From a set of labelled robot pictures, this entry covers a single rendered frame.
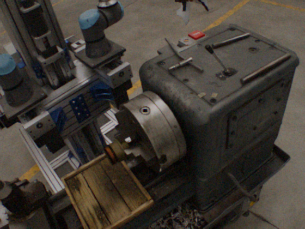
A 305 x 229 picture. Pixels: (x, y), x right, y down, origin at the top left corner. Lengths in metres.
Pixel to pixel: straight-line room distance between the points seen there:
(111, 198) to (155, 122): 0.42
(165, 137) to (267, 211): 1.34
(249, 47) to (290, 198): 1.34
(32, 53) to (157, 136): 0.88
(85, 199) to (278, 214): 1.43
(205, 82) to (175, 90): 0.12
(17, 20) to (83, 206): 0.95
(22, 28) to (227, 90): 1.04
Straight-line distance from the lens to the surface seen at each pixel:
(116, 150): 1.04
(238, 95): 0.99
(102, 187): 1.24
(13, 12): 1.46
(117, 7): 1.52
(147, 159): 0.99
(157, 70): 1.13
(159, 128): 0.96
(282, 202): 2.20
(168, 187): 1.20
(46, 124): 1.35
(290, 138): 2.58
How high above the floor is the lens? 1.90
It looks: 44 degrees down
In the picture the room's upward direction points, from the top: 12 degrees counter-clockwise
